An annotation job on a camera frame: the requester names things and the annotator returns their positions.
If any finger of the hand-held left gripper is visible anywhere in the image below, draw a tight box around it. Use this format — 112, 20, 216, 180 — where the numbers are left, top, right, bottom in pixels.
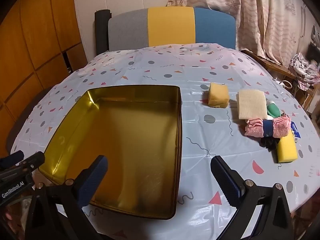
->
0, 151, 25, 168
5, 152, 45, 174

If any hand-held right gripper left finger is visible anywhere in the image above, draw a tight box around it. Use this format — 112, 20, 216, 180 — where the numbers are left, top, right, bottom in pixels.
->
25, 155, 109, 240

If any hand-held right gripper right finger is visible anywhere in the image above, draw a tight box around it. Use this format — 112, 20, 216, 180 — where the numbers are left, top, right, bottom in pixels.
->
210, 156, 294, 240

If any gold metal tin tray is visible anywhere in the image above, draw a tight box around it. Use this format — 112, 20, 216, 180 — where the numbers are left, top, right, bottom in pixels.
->
39, 85, 182, 220

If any black mesh scrubber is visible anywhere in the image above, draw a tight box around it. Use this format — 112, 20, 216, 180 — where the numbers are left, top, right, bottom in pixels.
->
259, 137, 283, 152

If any yellow sponge with green pad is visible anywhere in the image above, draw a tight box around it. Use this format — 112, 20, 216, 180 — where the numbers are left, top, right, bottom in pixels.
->
276, 131, 298, 164

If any pink towel with blue band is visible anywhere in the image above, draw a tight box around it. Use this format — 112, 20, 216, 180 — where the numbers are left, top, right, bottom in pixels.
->
244, 116, 292, 139

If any beige dish cloth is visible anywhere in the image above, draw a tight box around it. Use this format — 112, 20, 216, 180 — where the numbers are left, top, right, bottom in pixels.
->
236, 89, 268, 120

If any blue tissue packet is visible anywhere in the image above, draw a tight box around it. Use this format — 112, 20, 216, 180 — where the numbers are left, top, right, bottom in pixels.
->
290, 121, 303, 140

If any orange sponge block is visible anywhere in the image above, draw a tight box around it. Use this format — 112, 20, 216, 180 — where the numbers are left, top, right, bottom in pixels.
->
207, 82, 230, 108

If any green and white bottle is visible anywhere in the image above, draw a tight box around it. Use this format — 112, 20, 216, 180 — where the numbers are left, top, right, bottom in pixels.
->
265, 100, 282, 117

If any wooden wardrobe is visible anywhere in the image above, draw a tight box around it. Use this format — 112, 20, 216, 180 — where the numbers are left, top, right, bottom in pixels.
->
0, 0, 88, 155

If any wooden side table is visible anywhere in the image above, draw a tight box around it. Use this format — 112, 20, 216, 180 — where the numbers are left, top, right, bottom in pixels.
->
241, 49, 297, 80

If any patterned light blue tablecloth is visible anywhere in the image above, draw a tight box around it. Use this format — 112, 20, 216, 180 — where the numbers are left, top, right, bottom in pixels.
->
11, 42, 320, 240

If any pile of clothes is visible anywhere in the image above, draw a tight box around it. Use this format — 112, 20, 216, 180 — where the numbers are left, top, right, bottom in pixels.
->
289, 52, 320, 90

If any black rolled mat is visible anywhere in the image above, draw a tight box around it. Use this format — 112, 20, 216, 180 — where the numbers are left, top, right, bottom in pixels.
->
94, 9, 112, 55

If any grey yellow blue chair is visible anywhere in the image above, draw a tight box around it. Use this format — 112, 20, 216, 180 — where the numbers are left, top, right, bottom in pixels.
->
108, 6, 237, 53

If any pink patterned curtain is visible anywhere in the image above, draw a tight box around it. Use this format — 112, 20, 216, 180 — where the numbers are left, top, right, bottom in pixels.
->
167, 0, 307, 64

